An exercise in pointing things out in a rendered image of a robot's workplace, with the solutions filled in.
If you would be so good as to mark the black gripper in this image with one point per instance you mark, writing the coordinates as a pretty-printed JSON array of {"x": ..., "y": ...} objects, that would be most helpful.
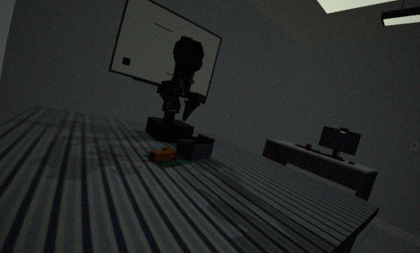
[{"x": 194, "y": 98}]

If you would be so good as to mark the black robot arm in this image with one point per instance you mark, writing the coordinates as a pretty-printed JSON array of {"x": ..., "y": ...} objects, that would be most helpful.
[{"x": 188, "y": 56}]

